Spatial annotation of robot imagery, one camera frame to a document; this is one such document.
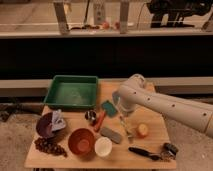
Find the green yellow sponge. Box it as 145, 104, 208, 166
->
101, 101, 117, 117

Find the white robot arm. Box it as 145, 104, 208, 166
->
118, 74, 213, 138

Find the metal fork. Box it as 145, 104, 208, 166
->
119, 116, 133, 144

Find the orange carrot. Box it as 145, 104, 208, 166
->
94, 110, 106, 132

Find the grey rectangular block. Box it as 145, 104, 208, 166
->
100, 127, 122, 144

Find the yellow red apple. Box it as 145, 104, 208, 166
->
136, 123, 149, 138

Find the small metal cup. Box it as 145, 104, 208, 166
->
85, 110, 97, 125

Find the white cup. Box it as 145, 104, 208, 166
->
94, 137, 112, 157

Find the orange plastic bowl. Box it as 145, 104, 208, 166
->
68, 128, 95, 156

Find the small dark brush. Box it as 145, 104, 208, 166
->
161, 143, 178, 160

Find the green plastic tray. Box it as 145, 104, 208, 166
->
44, 75, 98, 109

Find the grey folded cloth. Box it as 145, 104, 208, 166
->
51, 110, 66, 131

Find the purple bowl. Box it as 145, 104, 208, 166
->
36, 112, 60, 139

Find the bunch of dark grapes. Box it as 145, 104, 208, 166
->
34, 138, 67, 157

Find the black handled tool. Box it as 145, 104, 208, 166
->
128, 147, 161, 161

